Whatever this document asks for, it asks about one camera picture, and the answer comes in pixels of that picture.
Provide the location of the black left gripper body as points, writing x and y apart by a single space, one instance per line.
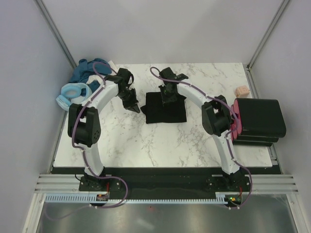
129 99

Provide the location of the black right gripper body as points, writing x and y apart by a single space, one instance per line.
166 96

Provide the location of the black t shirt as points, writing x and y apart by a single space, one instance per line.
157 112

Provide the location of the blue t shirt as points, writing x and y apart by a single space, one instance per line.
84 70

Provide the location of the black and pink drawer box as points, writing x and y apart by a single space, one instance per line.
261 122

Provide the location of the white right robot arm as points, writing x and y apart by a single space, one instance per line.
216 119

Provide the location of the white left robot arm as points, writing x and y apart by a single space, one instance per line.
84 126

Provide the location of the pink foam cube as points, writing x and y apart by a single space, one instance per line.
242 91

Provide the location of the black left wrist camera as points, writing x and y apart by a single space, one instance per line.
125 75

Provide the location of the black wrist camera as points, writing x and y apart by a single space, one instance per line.
125 75
168 76

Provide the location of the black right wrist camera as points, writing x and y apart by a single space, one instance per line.
168 76

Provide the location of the light blue ring toy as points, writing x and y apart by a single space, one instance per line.
73 93

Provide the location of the aluminium frame rail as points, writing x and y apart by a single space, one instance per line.
258 184

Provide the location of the white slotted cable duct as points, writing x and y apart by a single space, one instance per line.
103 199

